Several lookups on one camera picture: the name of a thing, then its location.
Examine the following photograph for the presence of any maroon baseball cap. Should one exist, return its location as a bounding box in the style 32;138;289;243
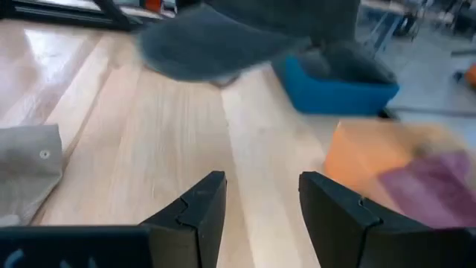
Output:
377;150;476;229

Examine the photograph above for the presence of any orange round object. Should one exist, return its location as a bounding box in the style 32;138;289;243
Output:
463;63;476;89

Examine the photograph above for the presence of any orange translucent plastic bin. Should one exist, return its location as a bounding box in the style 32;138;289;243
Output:
323;118;476;209

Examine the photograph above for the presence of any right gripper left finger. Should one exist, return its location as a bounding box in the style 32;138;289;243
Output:
139;170;228;268

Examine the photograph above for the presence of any blue plastic bin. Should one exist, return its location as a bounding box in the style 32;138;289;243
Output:
277;55;401;116

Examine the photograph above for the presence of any dark grey baseball cap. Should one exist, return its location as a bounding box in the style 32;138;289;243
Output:
136;0;364;82

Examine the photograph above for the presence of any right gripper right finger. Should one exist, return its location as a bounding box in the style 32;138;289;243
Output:
298;170;440;268

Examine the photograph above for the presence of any black aluminium table frame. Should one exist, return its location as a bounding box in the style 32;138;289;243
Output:
0;0;176;31

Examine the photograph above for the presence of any beige baseball cap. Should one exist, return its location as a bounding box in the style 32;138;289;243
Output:
0;124;64;227

